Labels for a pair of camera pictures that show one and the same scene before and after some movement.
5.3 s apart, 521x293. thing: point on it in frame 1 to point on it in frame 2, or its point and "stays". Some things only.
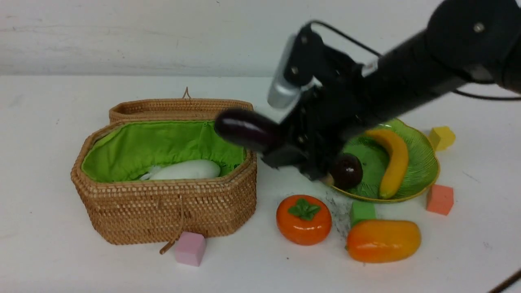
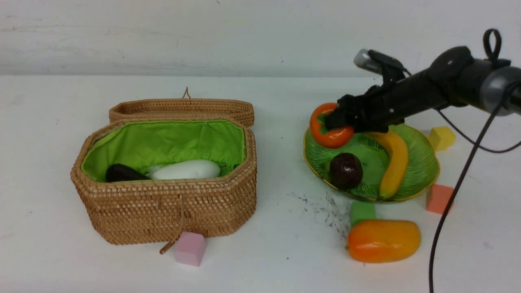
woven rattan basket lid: [186, 109] stays
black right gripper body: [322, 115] to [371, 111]
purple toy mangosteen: [346, 171] stays
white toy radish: [188, 169] stays
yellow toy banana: [398, 164] stays
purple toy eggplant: [249, 129] to [117, 172]
